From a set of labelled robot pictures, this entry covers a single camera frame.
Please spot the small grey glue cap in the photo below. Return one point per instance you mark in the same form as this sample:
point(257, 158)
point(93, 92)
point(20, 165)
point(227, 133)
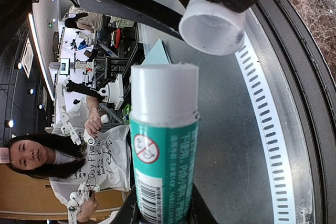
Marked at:
point(212, 28)

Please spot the white slotted cable duct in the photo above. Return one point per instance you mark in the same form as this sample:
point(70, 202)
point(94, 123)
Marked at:
point(272, 137)

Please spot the green white glue stick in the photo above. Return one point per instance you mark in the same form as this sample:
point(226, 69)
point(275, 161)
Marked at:
point(164, 131)

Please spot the black front table rail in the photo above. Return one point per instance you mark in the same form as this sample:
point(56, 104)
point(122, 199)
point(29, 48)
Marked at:
point(314, 92)

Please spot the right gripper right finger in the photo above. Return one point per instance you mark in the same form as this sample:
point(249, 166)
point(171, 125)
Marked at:
point(198, 212)

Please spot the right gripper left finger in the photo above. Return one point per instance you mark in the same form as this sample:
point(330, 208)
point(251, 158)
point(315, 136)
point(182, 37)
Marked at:
point(129, 212)

